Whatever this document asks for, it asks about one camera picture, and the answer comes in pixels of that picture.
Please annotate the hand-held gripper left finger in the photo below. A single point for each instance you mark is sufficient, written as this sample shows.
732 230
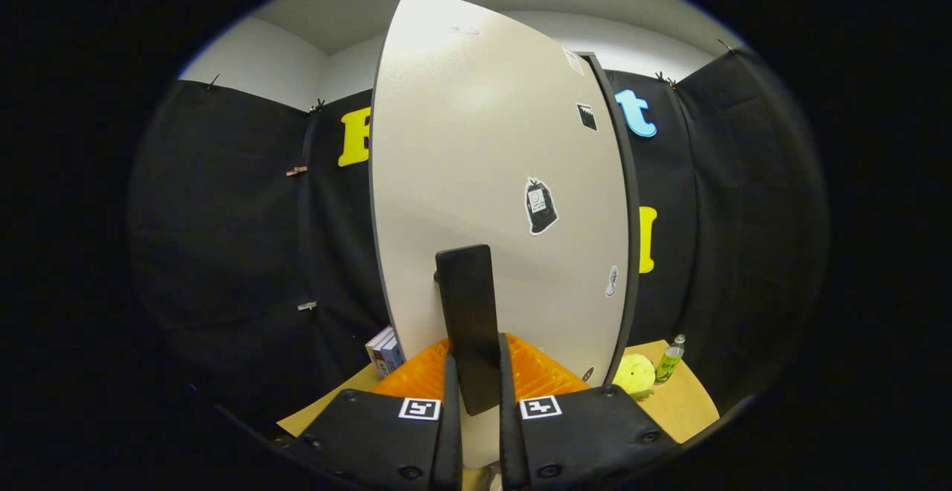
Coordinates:
387 439

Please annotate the yellow pineapple plush toy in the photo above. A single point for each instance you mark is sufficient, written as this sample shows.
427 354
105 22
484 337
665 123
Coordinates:
634 376

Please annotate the green label plastic bottle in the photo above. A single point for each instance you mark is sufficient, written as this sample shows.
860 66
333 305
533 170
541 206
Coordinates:
669 364

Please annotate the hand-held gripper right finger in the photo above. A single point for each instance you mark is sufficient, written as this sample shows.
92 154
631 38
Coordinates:
587 439

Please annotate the white book with striped spine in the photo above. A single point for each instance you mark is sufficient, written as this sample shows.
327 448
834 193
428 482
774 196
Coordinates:
375 344

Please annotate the grey shoe cabinet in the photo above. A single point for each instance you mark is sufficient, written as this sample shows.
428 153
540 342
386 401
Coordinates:
628 178

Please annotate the black backdrop cloth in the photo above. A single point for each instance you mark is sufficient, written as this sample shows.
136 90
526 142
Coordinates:
223 238

